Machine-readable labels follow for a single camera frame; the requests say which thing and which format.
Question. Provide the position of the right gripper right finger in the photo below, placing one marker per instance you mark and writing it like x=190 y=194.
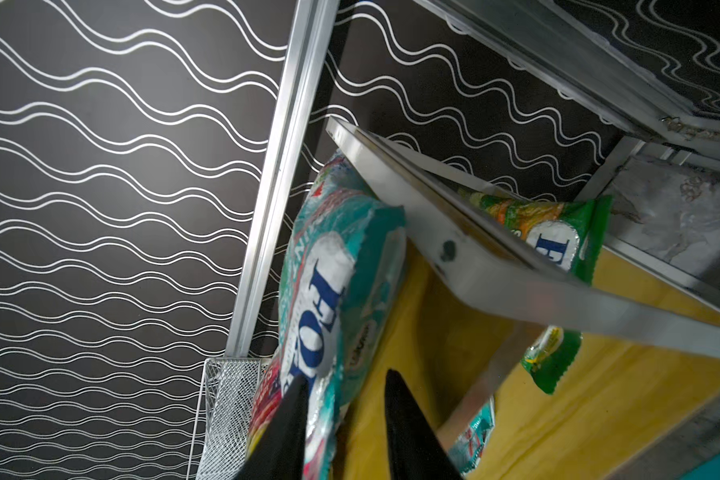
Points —
x=413 y=449

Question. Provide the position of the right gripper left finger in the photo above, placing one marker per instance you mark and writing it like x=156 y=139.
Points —
x=280 y=452

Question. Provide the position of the teal Fox's candy bag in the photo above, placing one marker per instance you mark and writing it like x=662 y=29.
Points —
x=341 y=272

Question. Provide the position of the teal snack bag lower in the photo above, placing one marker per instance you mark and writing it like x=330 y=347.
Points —
x=465 y=454

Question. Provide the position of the green Fox's bag lower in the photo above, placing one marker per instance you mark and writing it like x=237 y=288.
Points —
x=570 y=235

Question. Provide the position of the white wooden two-tier shelf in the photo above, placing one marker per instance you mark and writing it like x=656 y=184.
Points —
x=584 y=377

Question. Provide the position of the white wire wall basket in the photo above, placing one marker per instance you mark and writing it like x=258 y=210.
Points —
x=223 y=414

